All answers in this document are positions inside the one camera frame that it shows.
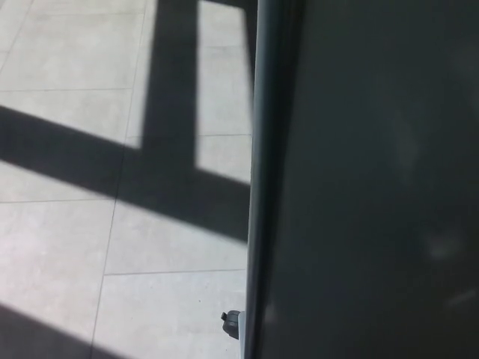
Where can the black table corner clamp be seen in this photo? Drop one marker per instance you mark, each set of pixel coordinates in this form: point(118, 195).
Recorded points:
point(230, 324)

